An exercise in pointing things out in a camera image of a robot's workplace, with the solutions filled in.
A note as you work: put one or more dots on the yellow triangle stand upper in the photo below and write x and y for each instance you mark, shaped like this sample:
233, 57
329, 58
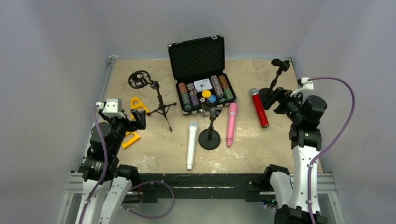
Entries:
136, 103

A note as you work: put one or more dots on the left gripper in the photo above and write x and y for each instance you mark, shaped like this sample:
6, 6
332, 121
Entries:
134, 121

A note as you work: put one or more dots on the red glitter microphone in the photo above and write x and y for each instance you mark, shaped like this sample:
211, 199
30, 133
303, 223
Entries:
254, 93

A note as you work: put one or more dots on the black front mounting rail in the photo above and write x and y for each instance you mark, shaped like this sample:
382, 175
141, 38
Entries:
251, 187

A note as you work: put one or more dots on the black rear round-base stand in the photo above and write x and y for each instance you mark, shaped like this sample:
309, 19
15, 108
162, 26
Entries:
273, 82

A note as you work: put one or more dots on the pink microphone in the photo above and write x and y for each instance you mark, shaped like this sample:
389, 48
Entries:
231, 123

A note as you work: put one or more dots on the black tripod shock-mount stand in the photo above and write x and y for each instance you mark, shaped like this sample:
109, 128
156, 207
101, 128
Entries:
141, 78

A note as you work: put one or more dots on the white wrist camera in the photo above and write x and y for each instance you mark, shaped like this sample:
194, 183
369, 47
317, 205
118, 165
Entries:
112, 107
303, 85

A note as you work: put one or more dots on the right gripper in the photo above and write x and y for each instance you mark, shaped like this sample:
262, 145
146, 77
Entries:
279, 99

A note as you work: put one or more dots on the black poker chip case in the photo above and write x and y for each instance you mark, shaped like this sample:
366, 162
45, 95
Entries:
199, 59

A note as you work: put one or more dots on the white microphone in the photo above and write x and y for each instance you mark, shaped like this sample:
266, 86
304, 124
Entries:
193, 127

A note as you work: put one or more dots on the yellow triangle stand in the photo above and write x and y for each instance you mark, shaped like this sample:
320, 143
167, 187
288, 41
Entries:
131, 138
136, 103

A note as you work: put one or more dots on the yellow triangle stand lower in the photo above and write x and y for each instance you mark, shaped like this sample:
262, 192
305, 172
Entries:
131, 138

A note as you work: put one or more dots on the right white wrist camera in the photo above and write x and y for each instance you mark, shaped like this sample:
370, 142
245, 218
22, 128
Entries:
303, 85

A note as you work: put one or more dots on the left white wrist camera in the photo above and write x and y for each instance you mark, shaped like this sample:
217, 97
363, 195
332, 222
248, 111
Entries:
112, 107

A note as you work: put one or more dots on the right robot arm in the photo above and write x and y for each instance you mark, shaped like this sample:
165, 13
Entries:
297, 196

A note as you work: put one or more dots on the black round-base mic stand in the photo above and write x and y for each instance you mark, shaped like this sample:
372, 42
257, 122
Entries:
209, 138

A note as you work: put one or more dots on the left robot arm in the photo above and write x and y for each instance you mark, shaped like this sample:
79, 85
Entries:
105, 181

